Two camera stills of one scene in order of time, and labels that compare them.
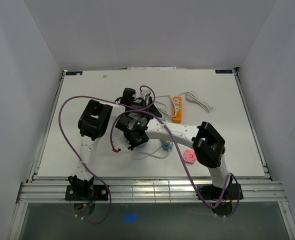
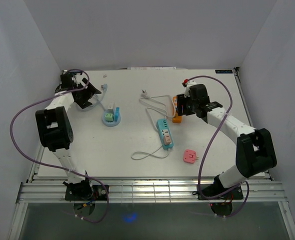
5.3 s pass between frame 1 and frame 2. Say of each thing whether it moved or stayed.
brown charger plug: stayed
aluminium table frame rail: stayed
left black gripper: moved
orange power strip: stayed
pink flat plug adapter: stayed
